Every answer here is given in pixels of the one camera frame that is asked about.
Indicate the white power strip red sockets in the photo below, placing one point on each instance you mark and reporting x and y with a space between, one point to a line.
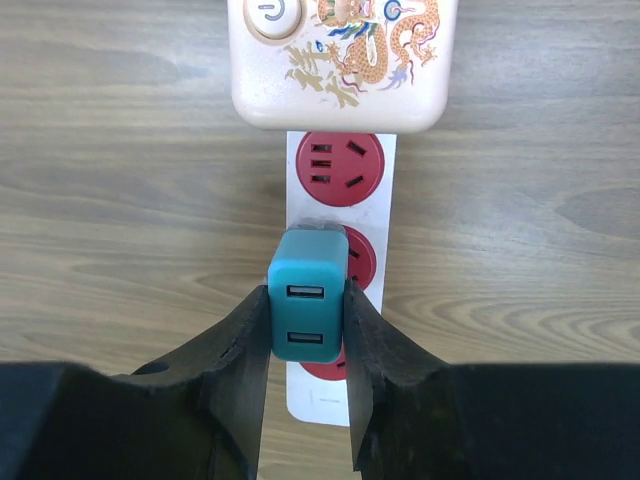
344 178

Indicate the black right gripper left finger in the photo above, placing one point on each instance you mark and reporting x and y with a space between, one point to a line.
193 413

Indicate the beige cube adapter dragon print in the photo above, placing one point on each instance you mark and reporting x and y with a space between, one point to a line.
341 66

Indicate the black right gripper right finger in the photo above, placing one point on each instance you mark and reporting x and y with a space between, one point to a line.
415 416

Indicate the teal blue USB charger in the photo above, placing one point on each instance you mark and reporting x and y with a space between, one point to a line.
306 283

